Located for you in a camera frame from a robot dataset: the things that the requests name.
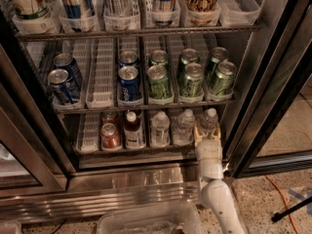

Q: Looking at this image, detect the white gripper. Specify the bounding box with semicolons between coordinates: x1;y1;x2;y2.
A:
193;126;223;181

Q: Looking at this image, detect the clear water bottle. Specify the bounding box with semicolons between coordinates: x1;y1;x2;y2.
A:
198;108;218;138
151;111;170;147
174;109;196;146

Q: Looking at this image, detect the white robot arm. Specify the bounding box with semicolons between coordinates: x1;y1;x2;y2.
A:
194;126;246;234

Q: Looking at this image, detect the open fridge glass door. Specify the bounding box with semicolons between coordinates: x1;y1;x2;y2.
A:
220;0;312;178

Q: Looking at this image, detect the brown drink bottle white label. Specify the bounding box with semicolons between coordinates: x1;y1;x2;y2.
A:
124;111;145;149

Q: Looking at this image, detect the stainless steel fridge cabinet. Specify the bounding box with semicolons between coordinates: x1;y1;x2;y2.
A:
0;0;262;223

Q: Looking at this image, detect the empty white tray bottom shelf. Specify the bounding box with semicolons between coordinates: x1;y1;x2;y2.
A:
75;113;99;155

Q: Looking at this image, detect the empty white tray shelf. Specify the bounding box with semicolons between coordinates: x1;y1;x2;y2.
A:
75;113;99;155
86;38;115;108

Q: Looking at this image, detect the empty white tray middle shelf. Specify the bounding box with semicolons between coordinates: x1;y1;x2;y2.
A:
86;38;115;108

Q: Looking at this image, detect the empty clear tray top shelf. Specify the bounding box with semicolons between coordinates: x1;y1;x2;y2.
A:
217;0;260;26

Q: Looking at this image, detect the left fridge glass door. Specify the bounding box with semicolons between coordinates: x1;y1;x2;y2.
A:
0;46;67;198

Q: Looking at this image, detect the green can front middle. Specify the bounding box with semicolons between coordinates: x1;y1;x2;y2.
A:
179;62;204;98

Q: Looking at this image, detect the green can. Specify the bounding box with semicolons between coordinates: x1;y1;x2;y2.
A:
210;61;237;96
147;65;172;99
179;62;204;98
178;49;200;72
149;50;170;68
206;47;229;81

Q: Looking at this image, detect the green can front right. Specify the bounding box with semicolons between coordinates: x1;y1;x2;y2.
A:
210;61;237;96

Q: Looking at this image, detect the green can front left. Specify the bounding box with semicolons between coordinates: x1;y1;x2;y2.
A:
147;65;172;99

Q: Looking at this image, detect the green can rear right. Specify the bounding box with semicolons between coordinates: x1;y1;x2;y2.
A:
206;47;229;81

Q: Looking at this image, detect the green can rear middle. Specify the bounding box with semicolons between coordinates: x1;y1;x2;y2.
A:
178;49;200;72

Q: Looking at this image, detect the clear plastic bin on floor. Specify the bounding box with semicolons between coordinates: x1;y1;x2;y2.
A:
97;203;204;234

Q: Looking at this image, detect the green can rear left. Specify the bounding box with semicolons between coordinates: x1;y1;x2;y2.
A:
149;50;170;68

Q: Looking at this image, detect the blue pepsi can front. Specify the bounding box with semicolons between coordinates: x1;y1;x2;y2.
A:
118;66;141;101

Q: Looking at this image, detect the blue pepsi can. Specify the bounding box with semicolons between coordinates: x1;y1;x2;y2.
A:
118;66;141;101
119;51;139;67

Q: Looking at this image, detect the red soda can front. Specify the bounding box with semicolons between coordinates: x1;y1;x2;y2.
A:
100;123;122;151

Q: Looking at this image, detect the red soda can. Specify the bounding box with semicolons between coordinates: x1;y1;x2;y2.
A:
102;111;118;125
100;123;122;151

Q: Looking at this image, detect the red soda can rear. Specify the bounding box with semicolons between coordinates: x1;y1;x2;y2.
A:
102;111;118;125

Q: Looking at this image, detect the black stand leg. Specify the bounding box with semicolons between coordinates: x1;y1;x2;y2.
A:
271;196;312;222

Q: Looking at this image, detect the blue pepsi can rear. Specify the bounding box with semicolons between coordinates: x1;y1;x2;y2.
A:
119;51;139;67

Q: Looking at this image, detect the blue soda can front left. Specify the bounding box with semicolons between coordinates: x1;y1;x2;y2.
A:
48;68;81;104

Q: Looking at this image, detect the blue soda can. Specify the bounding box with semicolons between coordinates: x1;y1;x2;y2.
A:
48;68;81;104
54;54;83;89

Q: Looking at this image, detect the blue soda can rear left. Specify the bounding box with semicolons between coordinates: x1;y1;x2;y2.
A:
54;54;83;89

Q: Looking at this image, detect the blue silver tall can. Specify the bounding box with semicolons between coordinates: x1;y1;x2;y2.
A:
62;0;95;19

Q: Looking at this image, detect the orange extension cable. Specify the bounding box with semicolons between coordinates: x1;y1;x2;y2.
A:
264;175;300;234

